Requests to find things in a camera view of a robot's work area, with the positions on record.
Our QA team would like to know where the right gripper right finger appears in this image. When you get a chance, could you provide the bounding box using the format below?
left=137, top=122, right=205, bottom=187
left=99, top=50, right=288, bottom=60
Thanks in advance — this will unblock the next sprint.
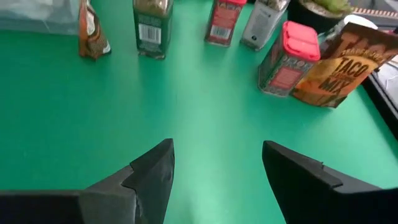
left=262, top=140, right=398, bottom=224

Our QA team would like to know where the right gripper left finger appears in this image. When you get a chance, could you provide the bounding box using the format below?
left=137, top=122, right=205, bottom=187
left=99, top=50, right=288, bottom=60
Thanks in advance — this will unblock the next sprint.
left=0, top=138, right=175, bottom=224

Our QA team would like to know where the Taco seasoning mix packet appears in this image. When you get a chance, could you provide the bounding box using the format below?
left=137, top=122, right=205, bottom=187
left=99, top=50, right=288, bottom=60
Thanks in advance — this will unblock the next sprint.
left=77, top=0, right=112, bottom=60
left=290, top=22, right=398, bottom=109

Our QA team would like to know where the red lid spice tin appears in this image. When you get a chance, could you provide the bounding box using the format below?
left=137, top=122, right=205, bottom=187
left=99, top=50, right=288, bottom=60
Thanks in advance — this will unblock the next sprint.
left=257, top=21, right=322, bottom=98

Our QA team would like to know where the green label glass spice jar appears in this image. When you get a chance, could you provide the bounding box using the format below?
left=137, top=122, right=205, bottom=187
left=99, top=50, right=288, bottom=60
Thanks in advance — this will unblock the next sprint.
left=132, top=0, right=174, bottom=60

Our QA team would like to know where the red label spice jar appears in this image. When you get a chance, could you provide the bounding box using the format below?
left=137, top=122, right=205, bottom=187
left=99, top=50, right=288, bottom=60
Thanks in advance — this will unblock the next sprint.
left=204, top=0, right=248, bottom=48

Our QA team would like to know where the clear plastic container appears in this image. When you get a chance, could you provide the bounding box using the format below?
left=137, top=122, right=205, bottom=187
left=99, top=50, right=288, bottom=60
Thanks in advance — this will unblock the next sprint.
left=0, top=0, right=81, bottom=35

